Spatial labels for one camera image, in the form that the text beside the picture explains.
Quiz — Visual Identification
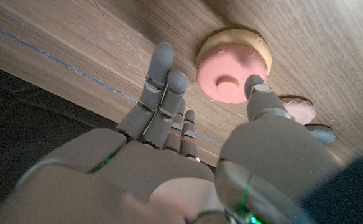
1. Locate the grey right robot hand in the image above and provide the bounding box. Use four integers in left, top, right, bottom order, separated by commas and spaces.
0, 42, 341, 224

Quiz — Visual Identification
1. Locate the coral red disk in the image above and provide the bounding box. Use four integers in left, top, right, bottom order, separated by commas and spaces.
196, 44, 269, 104

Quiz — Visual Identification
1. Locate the black backdrop curtain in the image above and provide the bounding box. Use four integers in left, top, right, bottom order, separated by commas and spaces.
0, 60, 216, 215

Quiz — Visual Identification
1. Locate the dusty pink disk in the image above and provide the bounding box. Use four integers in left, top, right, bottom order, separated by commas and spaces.
279, 96, 316, 126

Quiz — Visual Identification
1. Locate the large orange disk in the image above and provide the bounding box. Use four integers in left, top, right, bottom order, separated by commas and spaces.
195, 28, 273, 75

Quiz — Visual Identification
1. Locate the small dark grey disk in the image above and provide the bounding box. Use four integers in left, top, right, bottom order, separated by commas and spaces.
304, 123, 337, 146

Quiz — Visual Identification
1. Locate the blue right wrist connector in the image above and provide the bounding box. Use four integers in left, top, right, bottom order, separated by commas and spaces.
301, 157, 363, 224

